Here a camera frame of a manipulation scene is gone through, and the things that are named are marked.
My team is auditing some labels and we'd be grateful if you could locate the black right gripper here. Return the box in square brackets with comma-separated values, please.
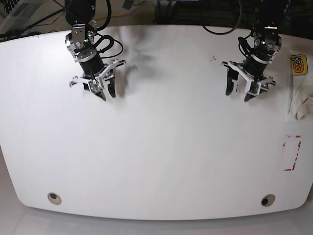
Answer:
[73, 47, 116, 101]

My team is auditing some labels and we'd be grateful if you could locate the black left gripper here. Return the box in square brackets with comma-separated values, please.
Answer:
[225, 50, 274, 102]

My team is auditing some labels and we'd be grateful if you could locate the white printed T-shirt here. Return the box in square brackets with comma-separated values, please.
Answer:
[290, 54, 313, 120]

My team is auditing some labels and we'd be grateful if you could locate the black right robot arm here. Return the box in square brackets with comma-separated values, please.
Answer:
[65, 0, 118, 100]

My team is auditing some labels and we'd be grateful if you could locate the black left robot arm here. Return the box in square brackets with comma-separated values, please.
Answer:
[223, 7, 282, 102]

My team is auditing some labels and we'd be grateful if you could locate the red tape rectangle marking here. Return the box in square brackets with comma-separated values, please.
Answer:
[281, 135, 302, 171]

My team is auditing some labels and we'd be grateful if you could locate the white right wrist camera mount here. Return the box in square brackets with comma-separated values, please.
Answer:
[69, 59, 126, 94]

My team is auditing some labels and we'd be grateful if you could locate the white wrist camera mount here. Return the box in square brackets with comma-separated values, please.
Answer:
[69, 59, 126, 94]
[221, 61, 276, 88]

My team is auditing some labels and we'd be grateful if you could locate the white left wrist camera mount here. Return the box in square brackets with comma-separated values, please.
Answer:
[221, 61, 276, 88]

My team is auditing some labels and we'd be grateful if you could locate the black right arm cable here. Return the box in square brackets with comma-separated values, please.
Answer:
[92, 0, 124, 58]

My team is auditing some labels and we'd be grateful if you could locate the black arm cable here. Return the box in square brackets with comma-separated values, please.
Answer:
[201, 0, 257, 59]
[92, 0, 124, 58]

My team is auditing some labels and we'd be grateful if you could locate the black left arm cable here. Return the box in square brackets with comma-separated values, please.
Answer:
[201, 0, 257, 59]

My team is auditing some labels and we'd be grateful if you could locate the right table cable grommet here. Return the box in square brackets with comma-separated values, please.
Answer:
[261, 194, 276, 207]

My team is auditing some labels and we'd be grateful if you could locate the table cable grommet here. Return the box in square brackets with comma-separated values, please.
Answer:
[261, 194, 276, 207]
[47, 192, 62, 205]

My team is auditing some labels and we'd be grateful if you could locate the left table cable grommet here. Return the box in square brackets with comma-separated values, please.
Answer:
[47, 192, 62, 205]

